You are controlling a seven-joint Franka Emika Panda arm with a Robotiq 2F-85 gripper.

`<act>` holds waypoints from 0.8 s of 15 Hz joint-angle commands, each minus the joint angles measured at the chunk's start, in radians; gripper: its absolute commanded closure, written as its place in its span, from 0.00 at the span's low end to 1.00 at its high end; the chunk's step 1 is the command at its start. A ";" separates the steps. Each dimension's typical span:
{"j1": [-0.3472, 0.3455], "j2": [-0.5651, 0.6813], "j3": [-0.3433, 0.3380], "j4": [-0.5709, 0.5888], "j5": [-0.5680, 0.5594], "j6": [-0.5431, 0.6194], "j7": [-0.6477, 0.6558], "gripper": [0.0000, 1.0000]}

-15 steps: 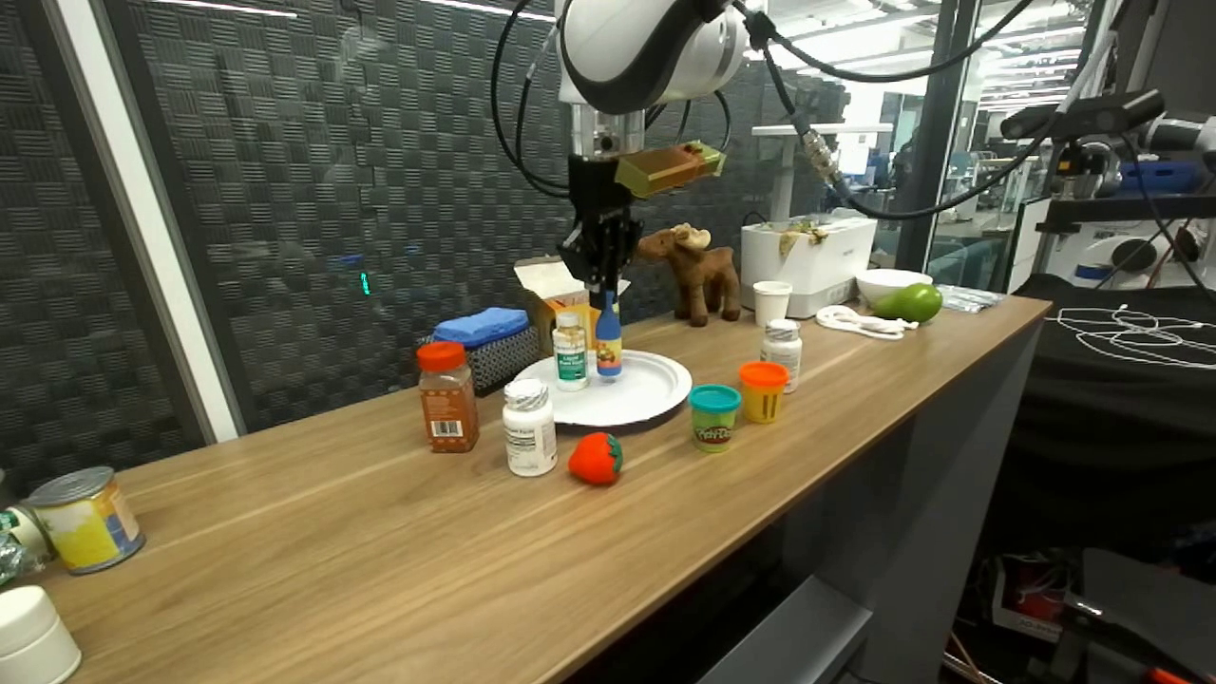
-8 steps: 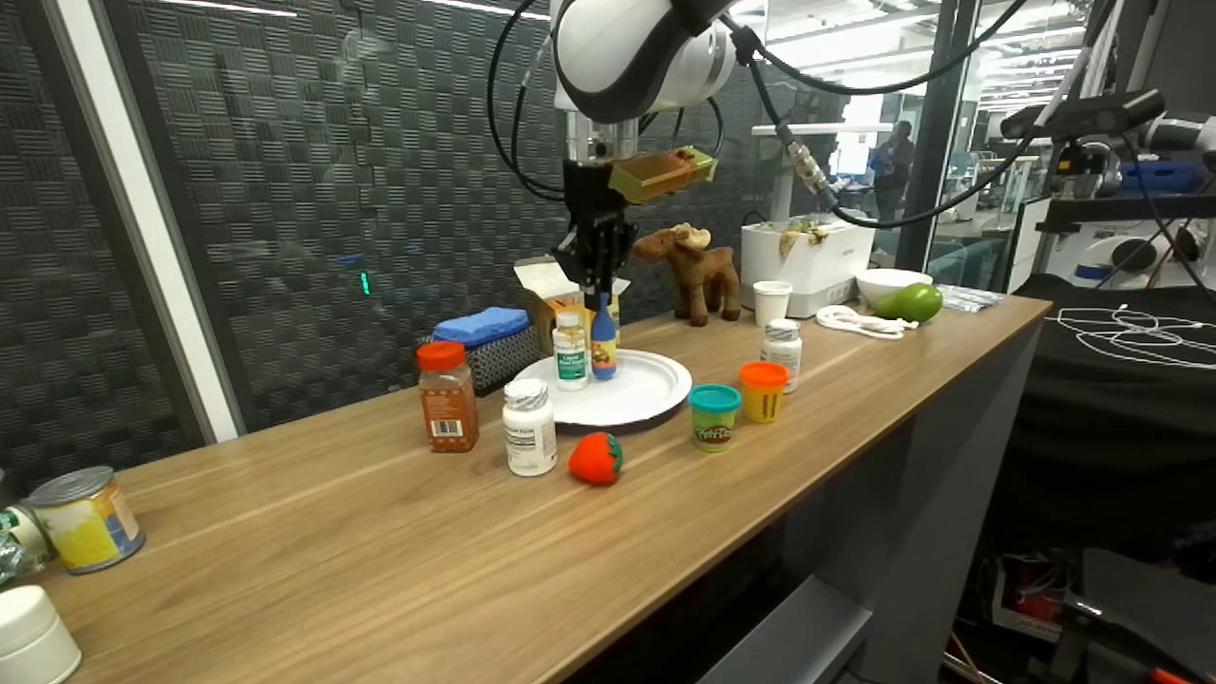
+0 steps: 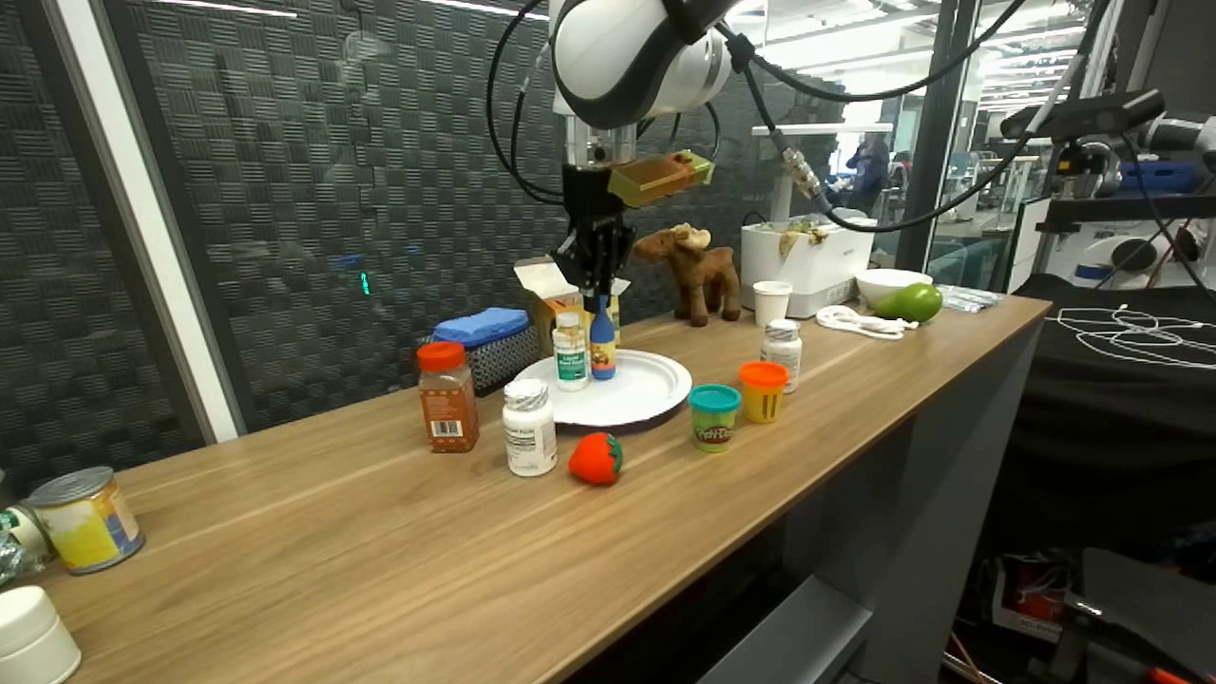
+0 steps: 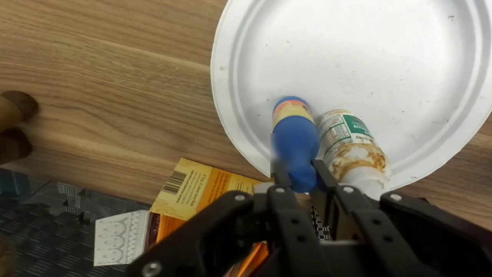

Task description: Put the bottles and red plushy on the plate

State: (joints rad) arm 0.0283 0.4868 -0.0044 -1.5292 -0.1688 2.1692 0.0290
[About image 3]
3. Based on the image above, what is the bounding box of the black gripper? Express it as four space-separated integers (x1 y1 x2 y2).
560 159 638 304

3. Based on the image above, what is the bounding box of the blue glue bottle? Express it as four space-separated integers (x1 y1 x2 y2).
584 291 622 385

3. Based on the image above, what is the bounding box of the white bottle green label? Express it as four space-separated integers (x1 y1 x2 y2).
551 308 591 390

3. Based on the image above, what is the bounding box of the yellow tub teal lid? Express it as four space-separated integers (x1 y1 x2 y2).
683 380 749 448

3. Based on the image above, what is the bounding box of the small white bottle blue label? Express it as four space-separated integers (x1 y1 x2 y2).
759 315 804 387

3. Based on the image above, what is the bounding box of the yellow tub orange lid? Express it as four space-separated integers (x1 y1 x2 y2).
732 358 795 427

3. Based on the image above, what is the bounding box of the white paper plate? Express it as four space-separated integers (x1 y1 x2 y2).
505 346 694 433

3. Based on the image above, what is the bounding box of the open yellow cardboard box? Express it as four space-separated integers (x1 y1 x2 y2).
508 252 633 360

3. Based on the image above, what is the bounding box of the brown moose plush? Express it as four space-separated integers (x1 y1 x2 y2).
629 222 743 329

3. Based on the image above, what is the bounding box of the blue sponge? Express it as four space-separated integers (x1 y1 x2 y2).
428 304 537 352

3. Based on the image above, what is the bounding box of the large white pill bottle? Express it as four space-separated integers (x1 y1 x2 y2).
499 376 562 484

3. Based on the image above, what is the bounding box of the white paper cup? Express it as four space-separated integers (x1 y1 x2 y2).
749 276 797 329

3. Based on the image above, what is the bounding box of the red strawberry plush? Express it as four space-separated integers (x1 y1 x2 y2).
567 431 629 491

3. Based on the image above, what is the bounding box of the orange cap spice jar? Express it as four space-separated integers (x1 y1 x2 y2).
415 338 481 457

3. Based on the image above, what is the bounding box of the white bowl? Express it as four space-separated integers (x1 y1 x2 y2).
854 267 939 315

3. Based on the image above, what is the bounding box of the green fruit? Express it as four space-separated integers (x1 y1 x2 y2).
885 280 946 325

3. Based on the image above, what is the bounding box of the white paper sheet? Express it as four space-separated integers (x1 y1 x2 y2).
941 280 1012 315

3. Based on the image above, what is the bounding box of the grey bin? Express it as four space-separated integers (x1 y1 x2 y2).
694 574 876 684

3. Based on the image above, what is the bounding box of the white lab machine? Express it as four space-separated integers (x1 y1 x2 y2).
1003 187 1216 296

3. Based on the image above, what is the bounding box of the black covered desk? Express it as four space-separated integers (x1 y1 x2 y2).
999 275 1216 564

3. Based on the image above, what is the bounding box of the tin can yellow label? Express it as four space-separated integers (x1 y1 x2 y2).
24 461 149 579

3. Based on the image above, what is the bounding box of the small white green object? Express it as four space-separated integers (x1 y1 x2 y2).
0 496 54 594

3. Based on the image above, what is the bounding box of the white round jar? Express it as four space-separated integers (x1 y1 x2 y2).
0 580 87 684

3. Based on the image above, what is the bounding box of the yellowish wrist camera box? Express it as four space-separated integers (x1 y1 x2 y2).
605 148 719 209

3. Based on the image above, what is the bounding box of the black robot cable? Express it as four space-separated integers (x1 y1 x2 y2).
505 16 571 196
481 0 571 209

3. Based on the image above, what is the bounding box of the tan crumpled strap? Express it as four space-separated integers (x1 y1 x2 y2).
774 213 840 258

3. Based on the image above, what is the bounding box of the cable with metal connector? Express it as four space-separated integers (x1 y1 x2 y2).
727 0 1034 239

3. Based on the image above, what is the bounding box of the white wall post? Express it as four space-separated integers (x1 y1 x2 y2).
40 0 243 448

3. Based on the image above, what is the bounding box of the black camera on stand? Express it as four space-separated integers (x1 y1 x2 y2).
999 82 1216 175

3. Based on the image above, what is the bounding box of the white rope bundle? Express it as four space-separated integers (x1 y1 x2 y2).
1050 300 1216 376

